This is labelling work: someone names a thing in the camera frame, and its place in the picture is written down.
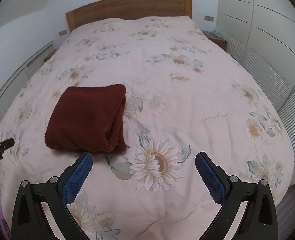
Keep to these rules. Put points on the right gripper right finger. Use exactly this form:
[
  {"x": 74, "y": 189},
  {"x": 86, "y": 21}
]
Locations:
[{"x": 259, "y": 220}]

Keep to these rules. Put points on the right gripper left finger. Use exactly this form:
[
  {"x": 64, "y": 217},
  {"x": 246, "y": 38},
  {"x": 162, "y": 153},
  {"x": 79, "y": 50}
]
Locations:
[{"x": 29, "y": 220}]

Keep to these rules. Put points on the dark red knit sweater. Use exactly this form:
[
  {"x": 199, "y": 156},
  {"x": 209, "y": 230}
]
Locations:
[{"x": 88, "y": 119}]

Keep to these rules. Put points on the white low cabinet left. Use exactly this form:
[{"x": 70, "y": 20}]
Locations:
[{"x": 22, "y": 75}]

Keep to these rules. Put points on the pink floral bed cover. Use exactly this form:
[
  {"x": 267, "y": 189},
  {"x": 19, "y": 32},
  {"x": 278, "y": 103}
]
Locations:
[{"x": 184, "y": 95}]

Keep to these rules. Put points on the wooden nightstand right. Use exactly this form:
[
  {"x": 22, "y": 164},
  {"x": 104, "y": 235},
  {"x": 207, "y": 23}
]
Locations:
[{"x": 221, "y": 42}]

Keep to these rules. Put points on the wooden headboard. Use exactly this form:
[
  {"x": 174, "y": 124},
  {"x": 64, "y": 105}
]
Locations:
[{"x": 127, "y": 10}]

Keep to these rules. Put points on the white wardrobe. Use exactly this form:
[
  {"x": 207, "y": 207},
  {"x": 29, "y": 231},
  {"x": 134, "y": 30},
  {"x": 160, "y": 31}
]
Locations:
[{"x": 261, "y": 37}]

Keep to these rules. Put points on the wall socket left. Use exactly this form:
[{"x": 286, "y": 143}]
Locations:
[{"x": 63, "y": 32}]

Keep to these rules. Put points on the wall socket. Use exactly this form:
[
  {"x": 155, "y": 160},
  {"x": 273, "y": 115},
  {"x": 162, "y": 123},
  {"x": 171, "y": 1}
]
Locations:
[
  {"x": 63, "y": 32},
  {"x": 208, "y": 18}
]

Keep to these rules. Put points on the wall socket right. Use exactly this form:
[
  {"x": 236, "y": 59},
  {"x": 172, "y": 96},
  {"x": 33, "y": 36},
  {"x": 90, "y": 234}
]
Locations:
[{"x": 208, "y": 18}]

